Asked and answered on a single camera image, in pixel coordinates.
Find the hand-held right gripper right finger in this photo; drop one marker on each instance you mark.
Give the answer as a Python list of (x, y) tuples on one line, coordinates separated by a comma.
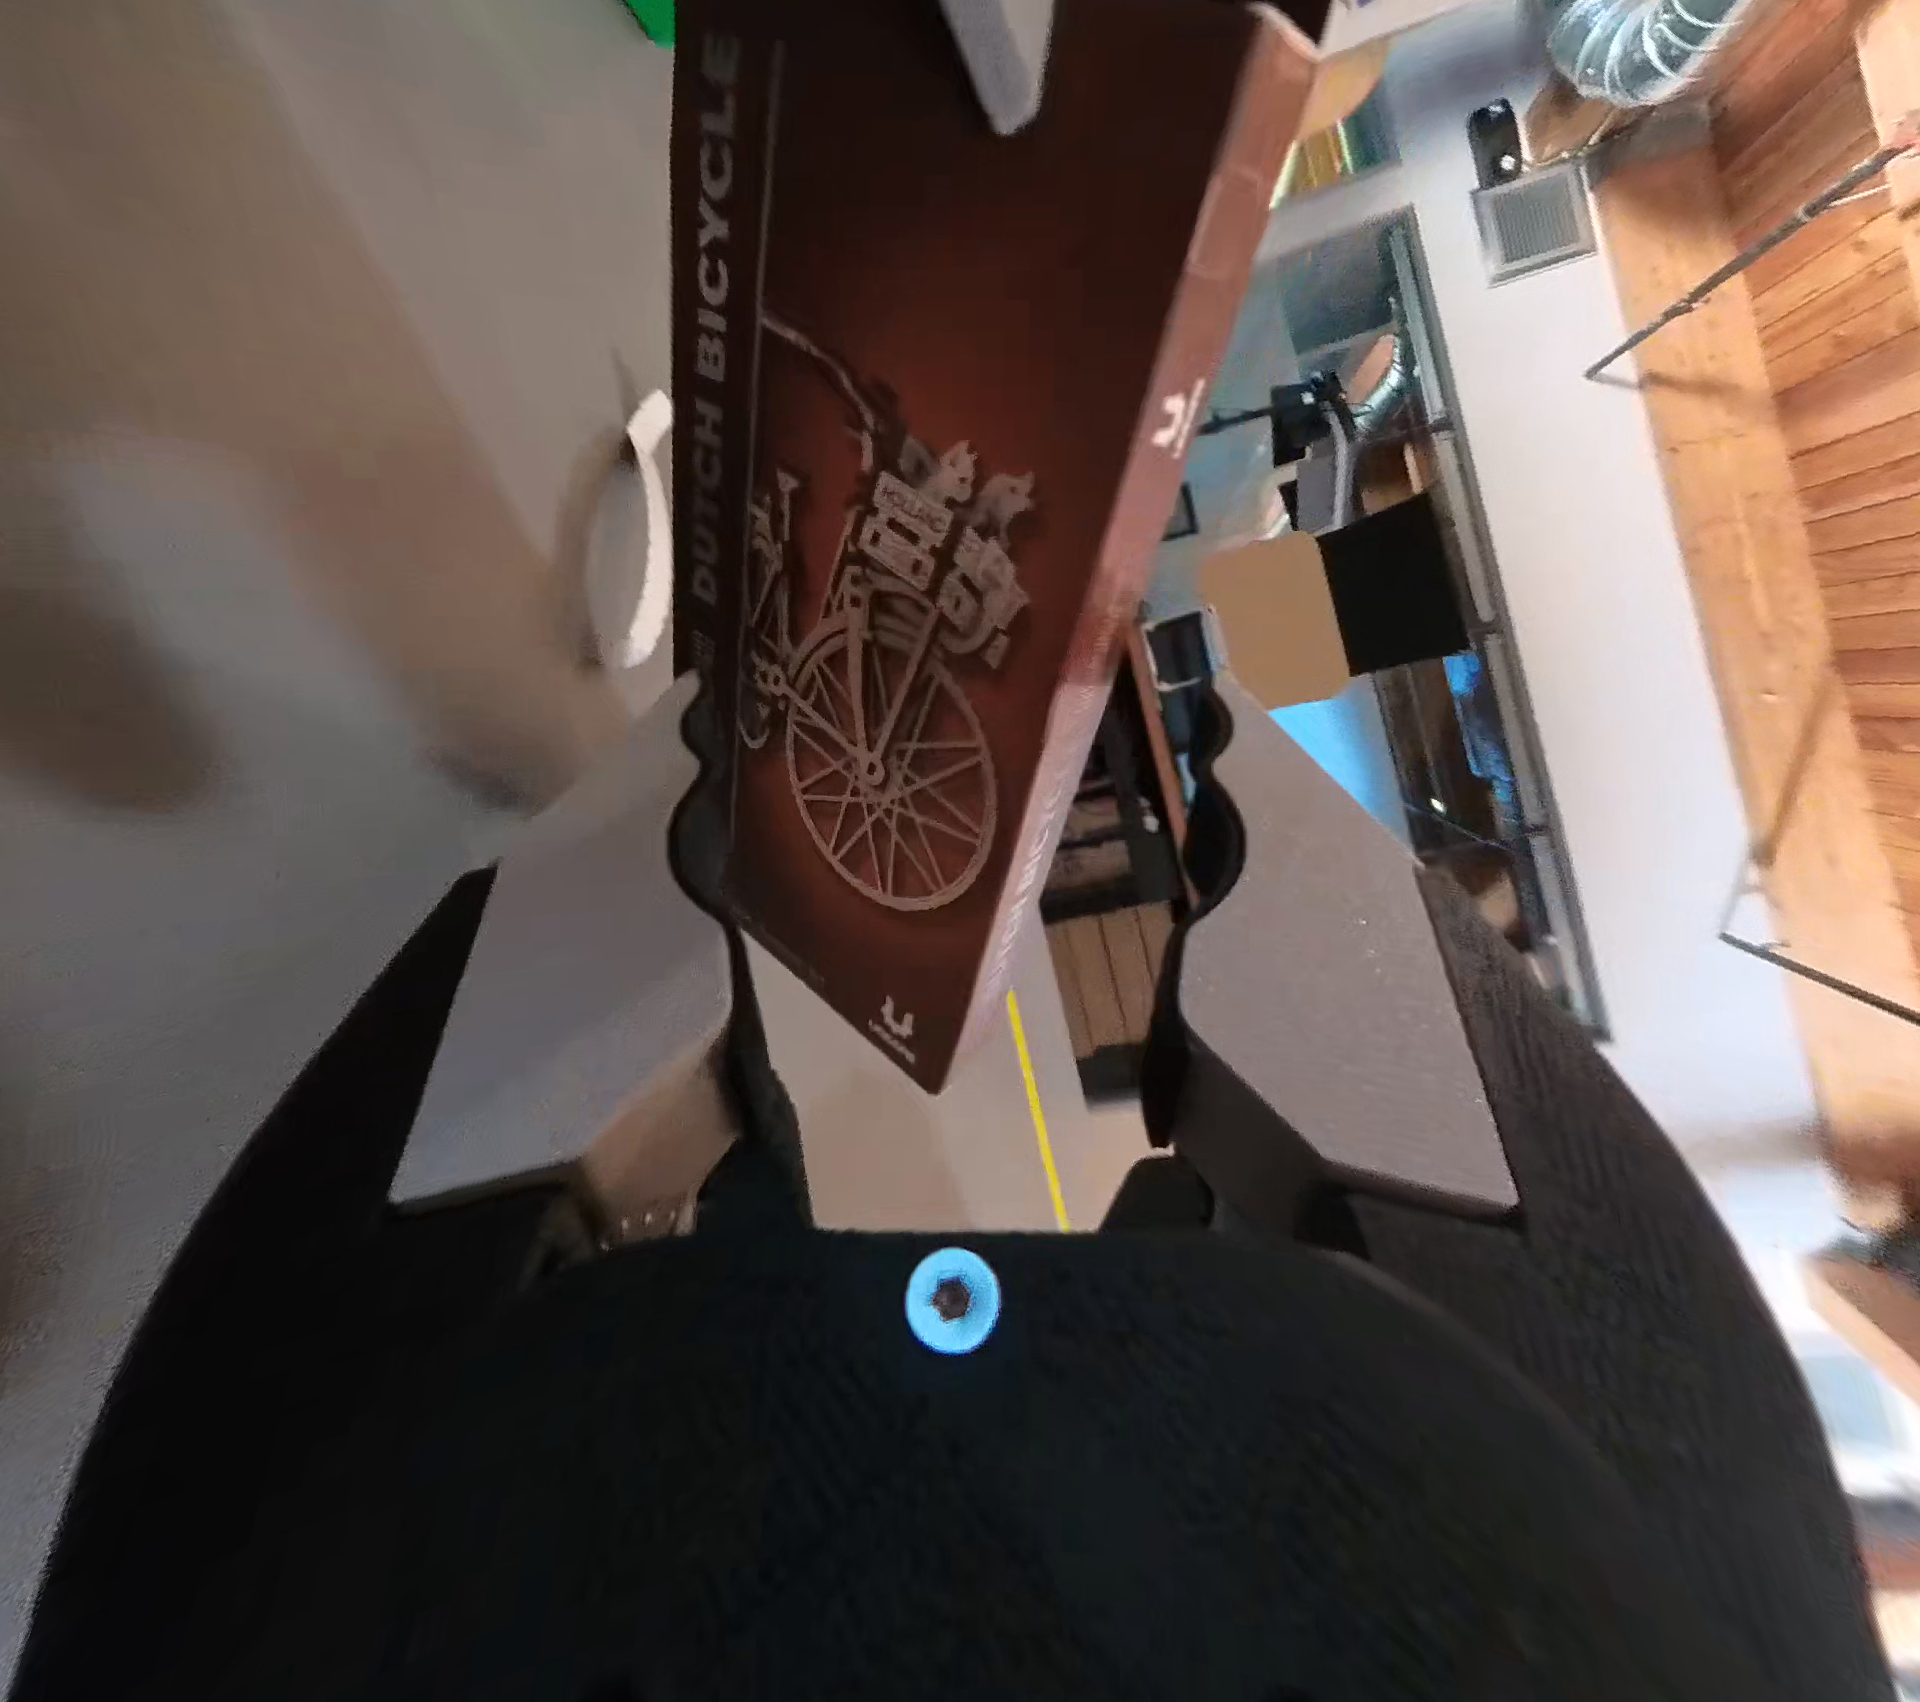
[(1334, 982)]

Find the black tripod camera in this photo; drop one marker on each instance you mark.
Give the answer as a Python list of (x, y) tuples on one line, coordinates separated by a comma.
[(1298, 412)]

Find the wall vent grille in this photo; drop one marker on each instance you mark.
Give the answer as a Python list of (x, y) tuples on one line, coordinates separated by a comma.
[(1537, 224)]

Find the black wall speaker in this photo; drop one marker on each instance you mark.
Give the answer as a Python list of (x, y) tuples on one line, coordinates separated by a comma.
[(1495, 142)]

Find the brown model kit box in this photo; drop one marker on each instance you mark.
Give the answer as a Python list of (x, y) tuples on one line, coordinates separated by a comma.
[(930, 381)]

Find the thin metal rod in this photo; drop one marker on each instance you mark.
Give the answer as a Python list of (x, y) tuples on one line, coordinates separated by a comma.
[(1742, 271)]

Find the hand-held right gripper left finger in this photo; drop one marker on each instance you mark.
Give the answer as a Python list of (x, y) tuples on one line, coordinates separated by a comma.
[(585, 1013)]

